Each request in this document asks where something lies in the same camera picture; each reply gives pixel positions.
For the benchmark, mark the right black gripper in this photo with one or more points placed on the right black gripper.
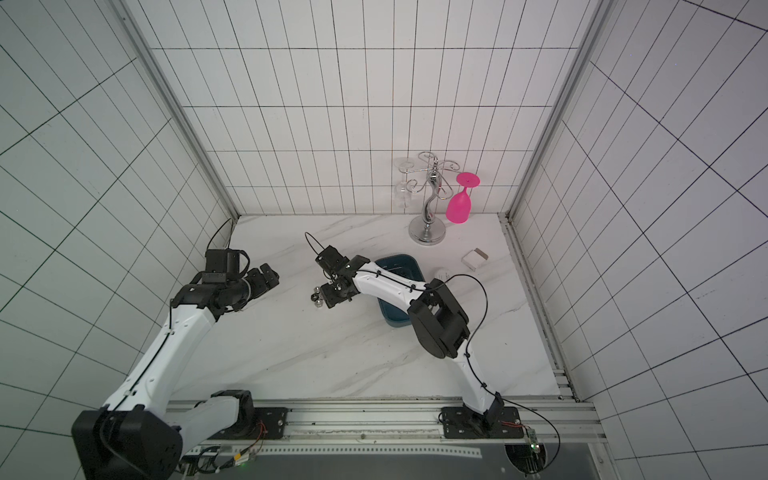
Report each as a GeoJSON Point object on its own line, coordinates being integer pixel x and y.
{"type": "Point", "coordinates": [330, 289]}

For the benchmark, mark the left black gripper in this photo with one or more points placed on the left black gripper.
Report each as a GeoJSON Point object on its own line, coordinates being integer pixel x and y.
{"type": "Point", "coordinates": [261, 286]}

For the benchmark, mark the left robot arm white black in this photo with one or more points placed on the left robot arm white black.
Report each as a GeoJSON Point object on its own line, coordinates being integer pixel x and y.
{"type": "Point", "coordinates": [130, 436]}

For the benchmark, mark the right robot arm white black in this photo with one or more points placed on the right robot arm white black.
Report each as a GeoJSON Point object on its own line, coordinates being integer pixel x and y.
{"type": "Point", "coordinates": [441, 326]}

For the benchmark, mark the small white cube box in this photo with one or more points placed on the small white cube box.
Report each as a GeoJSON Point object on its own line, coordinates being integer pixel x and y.
{"type": "Point", "coordinates": [475, 259]}

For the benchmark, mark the clear round plastic container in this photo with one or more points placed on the clear round plastic container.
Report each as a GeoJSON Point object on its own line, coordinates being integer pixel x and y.
{"type": "Point", "coordinates": [442, 274]}

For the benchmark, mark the silver wine glass rack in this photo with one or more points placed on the silver wine glass rack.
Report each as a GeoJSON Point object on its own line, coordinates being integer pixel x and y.
{"type": "Point", "coordinates": [427, 229]}

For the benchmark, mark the clear hanging wine glass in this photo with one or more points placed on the clear hanging wine glass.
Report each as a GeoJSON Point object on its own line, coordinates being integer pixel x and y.
{"type": "Point", "coordinates": [404, 186]}

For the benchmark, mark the pink plastic wine glass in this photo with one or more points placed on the pink plastic wine glass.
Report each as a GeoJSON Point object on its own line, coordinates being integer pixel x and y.
{"type": "Point", "coordinates": [460, 205]}

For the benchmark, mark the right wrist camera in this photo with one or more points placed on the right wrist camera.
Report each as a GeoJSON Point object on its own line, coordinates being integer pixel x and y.
{"type": "Point", "coordinates": [331, 261]}

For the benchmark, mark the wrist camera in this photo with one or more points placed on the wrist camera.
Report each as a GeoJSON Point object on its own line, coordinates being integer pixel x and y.
{"type": "Point", "coordinates": [234, 263]}
{"type": "Point", "coordinates": [331, 261]}

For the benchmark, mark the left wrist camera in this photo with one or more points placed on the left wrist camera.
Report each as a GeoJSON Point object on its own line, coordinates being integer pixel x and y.
{"type": "Point", "coordinates": [234, 263]}

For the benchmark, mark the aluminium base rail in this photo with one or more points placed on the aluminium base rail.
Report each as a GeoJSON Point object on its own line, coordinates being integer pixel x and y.
{"type": "Point", "coordinates": [411, 426]}

